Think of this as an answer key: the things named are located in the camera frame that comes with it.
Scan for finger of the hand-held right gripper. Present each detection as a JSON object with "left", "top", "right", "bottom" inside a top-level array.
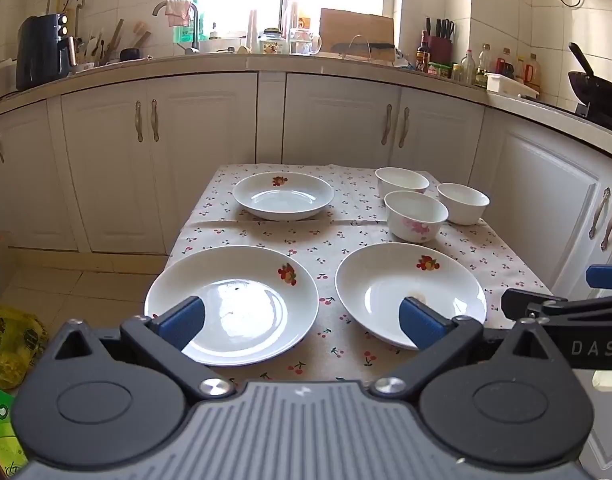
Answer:
[
  {"left": 501, "top": 287, "right": 612, "bottom": 323},
  {"left": 585, "top": 263, "right": 612, "bottom": 291}
]

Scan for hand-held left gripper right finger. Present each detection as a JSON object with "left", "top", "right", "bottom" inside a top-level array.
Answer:
[{"left": 372, "top": 296, "right": 562, "bottom": 402}]

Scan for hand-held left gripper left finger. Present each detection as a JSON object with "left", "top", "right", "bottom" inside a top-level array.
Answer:
[{"left": 38, "top": 296, "right": 235, "bottom": 402}]

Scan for white plate with fruit print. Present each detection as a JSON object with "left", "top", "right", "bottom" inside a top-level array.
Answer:
[
  {"left": 334, "top": 242, "right": 488, "bottom": 352},
  {"left": 144, "top": 245, "right": 320, "bottom": 367},
  {"left": 232, "top": 171, "right": 335, "bottom": 221}
]

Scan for white bowl with pink flower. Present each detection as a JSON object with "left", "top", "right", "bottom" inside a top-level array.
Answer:
[{"left": 384, "top": 190, "right": 449, "bottom": 244}]

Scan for cherry print tablecloth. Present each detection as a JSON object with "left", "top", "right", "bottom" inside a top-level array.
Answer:
[{"left": 166, "top": 162, "right": 554, "bottom": 392}]

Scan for white kitchen cabinets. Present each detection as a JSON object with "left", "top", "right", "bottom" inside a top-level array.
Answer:
[{"left": 0, "top": 67, "right": 612, "bottom": 466}]

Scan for black gas stove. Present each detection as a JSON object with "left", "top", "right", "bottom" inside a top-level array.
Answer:
[{"left": 573, "top": 102, "right": 612, "bottom": 134}]

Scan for yellow plastic bag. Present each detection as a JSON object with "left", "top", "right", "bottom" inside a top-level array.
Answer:
[{"left": 0, "top": 304, "right": 50, "bottom": 392}]

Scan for black wok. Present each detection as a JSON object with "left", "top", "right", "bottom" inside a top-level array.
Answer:
[{"left": 567, "top": 42, "right": 612, "bottom": 106}]

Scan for green packet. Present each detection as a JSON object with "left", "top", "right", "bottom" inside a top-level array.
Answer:
[{"left": 0, "top": 386, "right": 30, "bottom": 480}]

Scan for white plastic tray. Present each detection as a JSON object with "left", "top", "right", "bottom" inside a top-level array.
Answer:
[{"left": 485, "top": 73, "right": 540, "bottom": 100}]

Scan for cooking oil bottle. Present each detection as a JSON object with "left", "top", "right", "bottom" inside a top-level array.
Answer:
[{"left": 525, "top": 53, "right": 542, "bottom": 92}]

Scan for clear glass bottle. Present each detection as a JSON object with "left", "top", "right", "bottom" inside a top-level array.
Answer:
[{"left": 459, "top": 49, "right": 477, "bottom": 86}]

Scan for dark sauce bottle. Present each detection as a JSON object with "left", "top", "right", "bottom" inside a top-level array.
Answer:
[{"left": 416, "top": 30, "right": 431, "bottom": 72}]

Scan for maroon knife block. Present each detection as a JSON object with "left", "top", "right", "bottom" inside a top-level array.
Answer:
[{"left": 425, "top": 18, "right": 455, "bottom": 64}]

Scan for green detergent bottle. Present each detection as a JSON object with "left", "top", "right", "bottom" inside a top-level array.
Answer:
[{"left": 173, "top": 0, "right": 207, "bottom": 46}]

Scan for metal faucet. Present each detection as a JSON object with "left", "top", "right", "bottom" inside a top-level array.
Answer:
[{"left": 152, "top": 0, "right": 201, "bottom": 54}]

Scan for wooden spatula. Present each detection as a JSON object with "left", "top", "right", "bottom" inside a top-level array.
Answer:
[{"left": 103, "top": 18, "right": 125, "bottom": 63}]

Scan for floral jar with lid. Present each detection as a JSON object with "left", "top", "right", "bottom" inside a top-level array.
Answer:
[{"left": 258, "top": 28, "right": 289, "bottom": 55}]

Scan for black air fryer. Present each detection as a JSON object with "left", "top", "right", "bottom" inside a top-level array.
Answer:
[{"left": 16, "top": 13, "right": 77, "bottom": 92}]

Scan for glass teapot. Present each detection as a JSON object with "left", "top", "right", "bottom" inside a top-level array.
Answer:
[{"left": 288, "top": 27, "right": 323, "bottom": 56}]

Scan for pink dish cloth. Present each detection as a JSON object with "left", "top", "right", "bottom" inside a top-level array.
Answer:
[{"left": 164, "top": 0, "right": 193, "bottom": 28}]

